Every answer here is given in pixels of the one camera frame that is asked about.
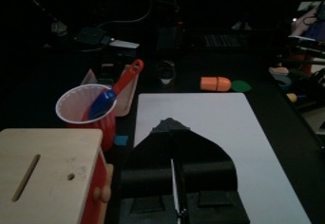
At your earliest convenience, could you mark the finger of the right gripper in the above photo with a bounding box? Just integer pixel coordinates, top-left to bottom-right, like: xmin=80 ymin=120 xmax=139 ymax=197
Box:
xmin=101 ymin=62 xmax=114 ymax=86
xmin=113 ymin=62 xmax=126 ymax=86

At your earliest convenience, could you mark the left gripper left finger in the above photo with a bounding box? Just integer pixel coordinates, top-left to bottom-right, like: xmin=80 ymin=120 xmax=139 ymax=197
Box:
xmin=119 ymin=117 xmax=179 ymax=224

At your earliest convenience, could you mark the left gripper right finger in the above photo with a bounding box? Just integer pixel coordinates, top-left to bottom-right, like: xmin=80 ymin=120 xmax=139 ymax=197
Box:
xmin=169 ymin=117 xmax=252 ymax=224

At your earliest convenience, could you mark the wooden plate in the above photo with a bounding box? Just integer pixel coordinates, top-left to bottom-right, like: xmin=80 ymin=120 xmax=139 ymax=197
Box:
xmin=80 ymin=64 xmax=139 ymax=118

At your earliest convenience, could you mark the white cutting board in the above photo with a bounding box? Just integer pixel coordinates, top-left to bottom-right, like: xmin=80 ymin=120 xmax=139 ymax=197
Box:
xmin=133 ymin=92 xmax=313 ymax=224

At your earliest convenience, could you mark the person's hand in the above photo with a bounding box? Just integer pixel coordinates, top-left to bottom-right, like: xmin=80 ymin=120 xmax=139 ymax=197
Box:
xmin=290 ymin=8 xmax=320 ymax=36

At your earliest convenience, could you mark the red plastic utensil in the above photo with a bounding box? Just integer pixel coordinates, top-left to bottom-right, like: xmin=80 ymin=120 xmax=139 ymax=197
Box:
xmin=80 ymin=58 xmax=146 ymax=121

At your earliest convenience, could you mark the blue plastic utensil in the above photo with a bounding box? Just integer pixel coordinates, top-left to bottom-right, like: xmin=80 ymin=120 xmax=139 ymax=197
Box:
xmin=87 ymin=87 xmax=118 ymax=121

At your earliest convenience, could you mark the small metal cup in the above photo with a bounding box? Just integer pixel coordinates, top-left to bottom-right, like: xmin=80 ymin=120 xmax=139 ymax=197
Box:
xmin=155 ymin=59 xmax=178 ymax=86

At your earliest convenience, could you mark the red plastic cup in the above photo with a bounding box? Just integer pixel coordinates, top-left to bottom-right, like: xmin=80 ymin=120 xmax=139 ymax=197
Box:
xmin=55 ymin=84 xmax=118 ymax=153

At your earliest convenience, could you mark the small blue square piece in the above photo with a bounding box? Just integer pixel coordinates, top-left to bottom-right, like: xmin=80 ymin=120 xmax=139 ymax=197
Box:
xmin=113 ymin=135 xmax=130 ymax=147

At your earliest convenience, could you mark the wooden box with red drawer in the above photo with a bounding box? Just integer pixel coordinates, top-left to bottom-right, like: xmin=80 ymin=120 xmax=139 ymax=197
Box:
xmin=0 ymin=127 xmax=114 ymax=224

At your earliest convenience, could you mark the black keyboard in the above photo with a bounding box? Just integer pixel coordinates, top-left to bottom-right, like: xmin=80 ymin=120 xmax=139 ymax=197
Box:
xmin=202 ymin=32 xmax=248 ymax=49

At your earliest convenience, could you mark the green toy carrot top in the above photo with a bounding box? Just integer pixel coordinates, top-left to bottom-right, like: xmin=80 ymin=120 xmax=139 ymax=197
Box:
xmin=230 ymin=79 xmax=253 ymax=93

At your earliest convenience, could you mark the yellow toy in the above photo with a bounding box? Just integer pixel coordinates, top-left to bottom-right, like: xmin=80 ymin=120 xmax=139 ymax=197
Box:
xmin=286 ymin=92 xmax=308 ymax=104

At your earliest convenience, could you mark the pink and teal toy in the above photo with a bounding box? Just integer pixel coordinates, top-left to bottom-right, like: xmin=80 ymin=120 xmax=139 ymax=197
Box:
xmin=268 ymin=65 xmax=294 ymax=91

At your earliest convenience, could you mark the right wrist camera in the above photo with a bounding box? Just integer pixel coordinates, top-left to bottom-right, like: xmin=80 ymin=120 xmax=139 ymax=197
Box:
xmin=75 ymin=27 xmax=113 ymax=47

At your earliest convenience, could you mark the grey cable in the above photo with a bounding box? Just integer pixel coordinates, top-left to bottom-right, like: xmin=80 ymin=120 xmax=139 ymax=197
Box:
xmin=98 ymin=0 xmax=155 ymax=27

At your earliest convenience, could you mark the small metal frame clamp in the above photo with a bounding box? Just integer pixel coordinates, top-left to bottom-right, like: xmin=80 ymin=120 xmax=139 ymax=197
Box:
xmin=51 ymin=21 xmax=68 ymax=37

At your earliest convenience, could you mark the thin diagonal cord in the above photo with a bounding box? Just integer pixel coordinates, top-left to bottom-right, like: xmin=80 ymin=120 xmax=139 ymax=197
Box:
xmin=14 ymin=0 xmax=63 ymax=29

